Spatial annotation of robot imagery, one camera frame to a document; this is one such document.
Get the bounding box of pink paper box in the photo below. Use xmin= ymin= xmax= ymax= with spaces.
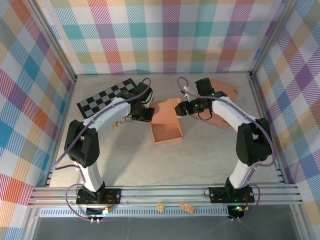
xmin=192 ymin=78 xmax=240 ymax=130

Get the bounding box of brown cardboard box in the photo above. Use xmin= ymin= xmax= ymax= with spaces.
xmin=149 ymin=97 xmax=184 ymax=145

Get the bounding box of small printed card pack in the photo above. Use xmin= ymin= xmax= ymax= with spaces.
xmin=111 ymin=116 xmax=134 ymax=130

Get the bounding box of black grey folding chessboard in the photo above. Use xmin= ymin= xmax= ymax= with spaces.
xmin=76 ymin=77 xmax=138 ymax=120

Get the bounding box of small orange tag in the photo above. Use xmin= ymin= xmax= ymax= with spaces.
xmin=179 ymin=201 xmax=195 ymax=214

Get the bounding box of black controller board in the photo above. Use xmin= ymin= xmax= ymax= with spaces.
xmin=86 ymin=206 xmax=113 ymax=218
xmin=227 ymin=204 xmax=246 ymax=218

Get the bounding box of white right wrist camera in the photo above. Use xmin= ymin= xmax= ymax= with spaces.
xmin=181 ymin=84 xmax=193 ymax=97

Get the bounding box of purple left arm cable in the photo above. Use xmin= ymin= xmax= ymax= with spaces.
xmin=53 ymin=77 xmax=154 ymax=222

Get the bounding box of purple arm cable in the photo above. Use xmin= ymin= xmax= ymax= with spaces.
xmin=176 ymin=76 xmax=276 ymax=222
xmin=53 ymin=77 xmax=154 ymax=222

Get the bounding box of aluminium side rail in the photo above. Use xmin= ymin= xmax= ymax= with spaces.
xmin=43 ymin=76 xmax=78 ymax=188
xmin=248 ymin=72 xmax=287 ymax=186

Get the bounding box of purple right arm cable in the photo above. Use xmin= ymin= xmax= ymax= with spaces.
xmin=176 ymin=76 xmax=276 ymax=222

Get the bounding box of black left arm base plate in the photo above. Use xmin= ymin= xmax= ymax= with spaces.
xmin=75 ymin=187 xmax=122 ymax=206

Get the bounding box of long aluminium mounting rail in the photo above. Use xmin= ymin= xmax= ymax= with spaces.
xmin=27 ymin=183 xmax=305 ymax=208

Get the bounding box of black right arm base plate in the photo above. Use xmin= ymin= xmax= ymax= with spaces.
xmin=208 ymin=186 xmax=256 ymax=204

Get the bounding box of aluminium frame post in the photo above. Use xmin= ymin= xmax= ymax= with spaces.
xmin=24 ymin=0 xmax=78 ymax=82
xmin=247 ymin=0 xmax=300 ymax=78

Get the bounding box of slotted grey cable duct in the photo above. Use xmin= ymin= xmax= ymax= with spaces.
xmin=39 ymin=206 xmax=247 ymax=218

